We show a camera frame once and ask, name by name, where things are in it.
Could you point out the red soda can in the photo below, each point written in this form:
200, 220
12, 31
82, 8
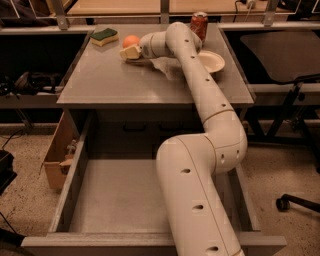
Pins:
198, 24

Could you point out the left black drawer handle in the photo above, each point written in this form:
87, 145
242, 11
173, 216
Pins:
134, 126

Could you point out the black headphones on shelf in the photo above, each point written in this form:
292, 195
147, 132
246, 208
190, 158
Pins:
31, 83

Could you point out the black device on floor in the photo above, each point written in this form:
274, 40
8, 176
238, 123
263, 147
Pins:
7, 174

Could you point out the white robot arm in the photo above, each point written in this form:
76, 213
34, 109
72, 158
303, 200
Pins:
203, 133

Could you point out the black drawer handle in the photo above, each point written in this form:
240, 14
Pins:
170, 126
134, 126

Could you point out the right black drawer handle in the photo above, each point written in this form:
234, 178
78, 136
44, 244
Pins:
170, 126

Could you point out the open grey top drawer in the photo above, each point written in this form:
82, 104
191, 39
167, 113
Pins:
115, 207

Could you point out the white ceramic bowl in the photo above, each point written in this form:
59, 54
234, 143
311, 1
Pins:
213, 62

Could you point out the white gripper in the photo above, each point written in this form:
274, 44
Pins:
146, 43

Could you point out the brown cardboard box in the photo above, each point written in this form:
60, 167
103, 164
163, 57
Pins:
59, 155

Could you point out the orange fruit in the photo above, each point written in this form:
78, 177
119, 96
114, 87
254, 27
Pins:
130, 40

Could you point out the grey metal cabinet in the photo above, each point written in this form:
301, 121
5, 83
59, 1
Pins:
102, 78

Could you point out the green yellow sponge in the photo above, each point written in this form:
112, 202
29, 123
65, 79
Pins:
104, 37

